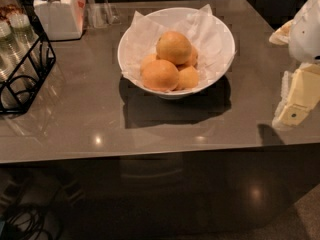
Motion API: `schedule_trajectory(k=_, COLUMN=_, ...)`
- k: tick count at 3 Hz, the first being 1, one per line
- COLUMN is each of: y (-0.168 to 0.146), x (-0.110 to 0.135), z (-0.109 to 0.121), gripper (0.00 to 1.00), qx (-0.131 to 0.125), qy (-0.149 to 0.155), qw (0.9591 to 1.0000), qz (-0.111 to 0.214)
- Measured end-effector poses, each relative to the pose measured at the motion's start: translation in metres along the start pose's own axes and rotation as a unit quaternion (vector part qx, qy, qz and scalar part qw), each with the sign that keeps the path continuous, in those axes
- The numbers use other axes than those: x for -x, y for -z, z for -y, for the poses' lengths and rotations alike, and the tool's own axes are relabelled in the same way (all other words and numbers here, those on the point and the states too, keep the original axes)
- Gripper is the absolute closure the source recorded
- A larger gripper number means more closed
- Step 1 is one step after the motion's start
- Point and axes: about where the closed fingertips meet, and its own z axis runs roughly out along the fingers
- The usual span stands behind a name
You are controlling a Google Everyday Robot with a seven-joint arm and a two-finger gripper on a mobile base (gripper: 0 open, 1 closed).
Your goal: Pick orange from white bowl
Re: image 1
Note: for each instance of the white paper bowl liner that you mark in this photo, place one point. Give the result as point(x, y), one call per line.
point(210, 40)

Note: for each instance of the back left orange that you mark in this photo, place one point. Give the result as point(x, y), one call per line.
point(146, 63)

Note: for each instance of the top orange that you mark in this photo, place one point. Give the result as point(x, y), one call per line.
point(174, 47)

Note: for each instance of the front left orange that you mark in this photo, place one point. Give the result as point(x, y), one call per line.
point(160, 75)

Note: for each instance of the front right orange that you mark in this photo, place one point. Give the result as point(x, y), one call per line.
point(188, 78)

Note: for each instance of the orange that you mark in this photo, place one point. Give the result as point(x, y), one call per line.
point(188, 78)
point(160, 75)
point(174, 47)
point(146, 63)
point(192, 61)

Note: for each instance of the stacked clear glasses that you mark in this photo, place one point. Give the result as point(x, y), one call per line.
point(20, 63)

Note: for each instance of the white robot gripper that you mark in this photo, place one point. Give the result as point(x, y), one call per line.
point(306, 34)

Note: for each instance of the black wire rack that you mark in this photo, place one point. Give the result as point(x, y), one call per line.
point(9, 7)

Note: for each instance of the back right orange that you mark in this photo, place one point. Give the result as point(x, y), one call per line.
point(192, 61)

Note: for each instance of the clear acrylic stand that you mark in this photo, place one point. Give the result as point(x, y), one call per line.
point(101, 14)

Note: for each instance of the white ceramic bowl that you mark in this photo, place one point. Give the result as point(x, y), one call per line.
point(223, 40)

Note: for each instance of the white lidded jar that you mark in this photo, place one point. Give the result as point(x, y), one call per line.
point(61, 19)

